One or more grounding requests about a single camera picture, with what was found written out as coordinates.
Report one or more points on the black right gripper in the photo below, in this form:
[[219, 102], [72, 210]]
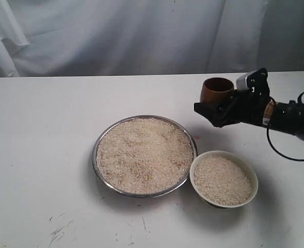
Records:
[[241, 106]]

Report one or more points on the brown wooden cup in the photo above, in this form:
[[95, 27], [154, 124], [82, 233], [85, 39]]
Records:
[[216, 89]]

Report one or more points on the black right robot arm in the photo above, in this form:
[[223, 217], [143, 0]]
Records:
[[283, 117]]

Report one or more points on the white ceramic bowl with rice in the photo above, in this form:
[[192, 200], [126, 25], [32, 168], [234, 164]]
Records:
[[223, 179]]

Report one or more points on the steel plate with rice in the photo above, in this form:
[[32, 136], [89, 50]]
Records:
[[144, 156]]

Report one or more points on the white backdrop curtain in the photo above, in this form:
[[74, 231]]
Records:
[[78, 38]]

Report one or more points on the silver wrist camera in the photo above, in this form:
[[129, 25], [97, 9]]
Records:
[[244, 82]]

